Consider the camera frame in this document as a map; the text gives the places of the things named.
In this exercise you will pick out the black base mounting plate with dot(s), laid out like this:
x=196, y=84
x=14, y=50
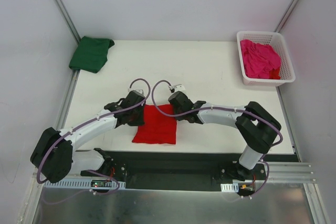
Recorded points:
x=171, y=171

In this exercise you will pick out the folded green t shirt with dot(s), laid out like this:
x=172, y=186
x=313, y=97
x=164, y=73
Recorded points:
x=91, y=54

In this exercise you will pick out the left white slotted cable duct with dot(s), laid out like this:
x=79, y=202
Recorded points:
x=86, y=184

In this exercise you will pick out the aluminium frame rail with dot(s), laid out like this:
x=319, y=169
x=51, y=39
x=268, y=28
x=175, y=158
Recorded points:
x=274, y=168

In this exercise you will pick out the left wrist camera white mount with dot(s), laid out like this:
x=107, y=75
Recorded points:
x=140, y=91

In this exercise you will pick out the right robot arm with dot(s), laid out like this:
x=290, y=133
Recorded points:
x=258, y=127

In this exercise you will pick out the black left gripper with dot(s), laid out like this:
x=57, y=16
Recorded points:
x=137, y=116

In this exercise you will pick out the red t shirt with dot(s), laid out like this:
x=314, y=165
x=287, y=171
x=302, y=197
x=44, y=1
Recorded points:
x=157, y=128

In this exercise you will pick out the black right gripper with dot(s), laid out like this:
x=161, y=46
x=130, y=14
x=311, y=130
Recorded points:
x=179, y=114

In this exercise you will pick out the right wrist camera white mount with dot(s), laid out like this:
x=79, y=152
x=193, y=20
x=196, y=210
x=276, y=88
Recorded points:
x=177, y=88

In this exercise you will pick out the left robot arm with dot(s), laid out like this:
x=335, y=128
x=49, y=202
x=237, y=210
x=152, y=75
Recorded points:
x=57, y=152

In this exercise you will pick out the white plastic laundry basket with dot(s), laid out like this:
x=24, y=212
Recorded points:
x=277, y=41

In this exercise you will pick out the right white slotted cable duct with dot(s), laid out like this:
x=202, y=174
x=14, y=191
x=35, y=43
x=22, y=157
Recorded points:
x=230, y=188

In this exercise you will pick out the white slotted cable duct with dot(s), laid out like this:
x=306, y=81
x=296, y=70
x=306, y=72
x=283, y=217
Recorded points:
x=86, y=184
x=230, y=188

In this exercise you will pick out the pink t shirt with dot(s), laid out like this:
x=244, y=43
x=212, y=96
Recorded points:
x=258, y=59

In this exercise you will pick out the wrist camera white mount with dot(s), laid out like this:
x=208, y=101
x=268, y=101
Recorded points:
x=140, y=91
x=177, y=88

